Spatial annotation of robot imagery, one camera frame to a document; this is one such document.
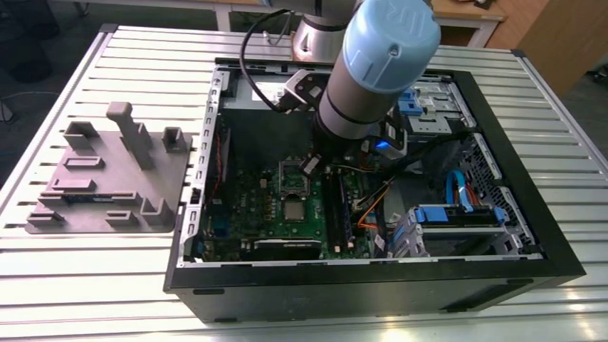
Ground silver CPU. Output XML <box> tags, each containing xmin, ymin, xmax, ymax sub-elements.
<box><xmin>283</xmin><ymin>202</ymin><xmax>308</xmax><ymax>220</ymax></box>

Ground metal socket cover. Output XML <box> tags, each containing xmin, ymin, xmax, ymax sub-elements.
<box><xmin>276</xmin><ymin>156</ymin><xmax>312</xmax><ymax>199</ymax></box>

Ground grey power supply unit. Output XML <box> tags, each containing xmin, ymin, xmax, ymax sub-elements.
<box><xmin>220</xmin><ymin>76</ymin><xmax>316</xmax><ymax>160</ymax></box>

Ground black RAM slot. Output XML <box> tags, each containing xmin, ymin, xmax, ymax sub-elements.
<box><xmin>319</xmin><ymin>170</ymin><xmax>335</xmax><ymax>249</ymax></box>
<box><xmin>331</xmin><ymin>170</ymin><xmax>347</xmax><ymax>249</ymax></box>

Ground RAM slot with white clips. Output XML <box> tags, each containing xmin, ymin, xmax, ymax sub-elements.
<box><xmin>324</xmin><ymin>169</ymin><xmax>341</xmax><ymax>250</ymax></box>

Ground blue plastic drive latch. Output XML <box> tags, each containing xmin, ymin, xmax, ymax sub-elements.
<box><xmin>396</xmin><ymin>90</ymin><xmax>424</xmax><ymax>117</ymax></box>

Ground metal drive cage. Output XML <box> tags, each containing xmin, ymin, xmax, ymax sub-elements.
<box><xmin>375</xmin><ymin>73</ymin><xmax>479</xmax><ymax>153</ymax></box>

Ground green motherboard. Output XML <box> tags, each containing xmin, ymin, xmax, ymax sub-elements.
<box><xmin>201</xmin><ymin>156</ymin><xmax>377</xmax><ymax>260</ymax></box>

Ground hard disk in blue carrier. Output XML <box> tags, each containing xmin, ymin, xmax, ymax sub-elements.
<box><xmin>411</xmin><ymin>204</ymin><xmax>507</xmax><ymax>229</ymax></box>

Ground black graphics card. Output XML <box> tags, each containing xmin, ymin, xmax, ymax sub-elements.
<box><xmin>240</xmin><ymin>237</ymin><xmax>323</xmax><ymax>260</ymax></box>

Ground metal disk bay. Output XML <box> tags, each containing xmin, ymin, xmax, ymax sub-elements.
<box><xmin>388</xmin><ymin>202</ymin><xmax>544</xmax><ymax>258</ymax></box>

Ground black PC case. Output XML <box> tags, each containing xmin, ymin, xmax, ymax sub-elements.
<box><xmin>163</xmin><ymin>56</ymin><xmax>588</xmax><ymax>325</ymax></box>

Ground wooden desk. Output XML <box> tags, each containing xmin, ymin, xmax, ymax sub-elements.
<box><xmin>435</xmin><ymin>0</ymin><xmax>508</xmax><ymax>49</ymax></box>

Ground grey parts rack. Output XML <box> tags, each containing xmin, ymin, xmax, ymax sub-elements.
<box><xmin>23</xmin><ymin>100</ymin><xmax>196</xmax><ymax>235</ymax></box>

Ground RAM stick with gold contacts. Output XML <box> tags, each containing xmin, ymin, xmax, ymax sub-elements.
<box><xmin>59</xmin><ymin>192</ymin><xmax>133</xmax><ymax>204</ymax></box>

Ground wooden cabinet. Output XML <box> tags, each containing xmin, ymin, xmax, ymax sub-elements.
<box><xmin>516</xmin><ymin>0</ymin><xmax>608</xmax><ymax>98</ymax></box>

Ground dark office chair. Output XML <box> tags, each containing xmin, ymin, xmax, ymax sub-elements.
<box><xmin>0</xmin><ymin>0</ymin><xmax>61</xmax><ymax>85</ymax></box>

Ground black wire bundle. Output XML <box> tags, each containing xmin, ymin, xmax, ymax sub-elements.
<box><xmin>379</xmin><ymin>132</ymin><xmax>477</xmax><ymax>183</ymax></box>

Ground blue wire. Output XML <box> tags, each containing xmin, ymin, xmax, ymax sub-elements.
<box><xmin>444</xmin><ymin>169</ymin><xmax>477</xmax><ymax>214</ymax></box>

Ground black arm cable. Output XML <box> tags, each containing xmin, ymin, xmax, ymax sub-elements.
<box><xmin>239</xmin><ymin>9</ymin><xmax>296</xmax><ymax>115</ymax></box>

